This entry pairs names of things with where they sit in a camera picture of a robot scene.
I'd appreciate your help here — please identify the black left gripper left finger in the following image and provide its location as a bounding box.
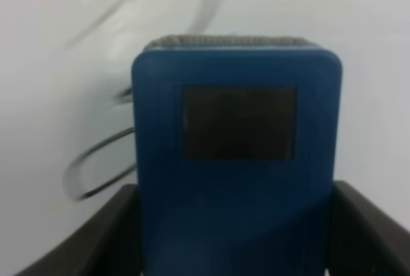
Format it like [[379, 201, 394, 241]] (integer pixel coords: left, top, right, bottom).
[[19, 184, 143, 275]]

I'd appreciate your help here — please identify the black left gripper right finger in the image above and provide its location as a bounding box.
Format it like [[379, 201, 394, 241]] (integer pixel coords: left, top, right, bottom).
[[327, 181, 409, 275]]

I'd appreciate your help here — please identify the blue whiteboard eraser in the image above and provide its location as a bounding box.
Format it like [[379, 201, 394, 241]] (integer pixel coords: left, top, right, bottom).
[[132, 35, 342, 275]]

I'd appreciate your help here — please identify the white whiteboard with aluminium frame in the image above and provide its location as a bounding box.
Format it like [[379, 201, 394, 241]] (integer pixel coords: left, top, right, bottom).
[[1, 0, 409, 275]]

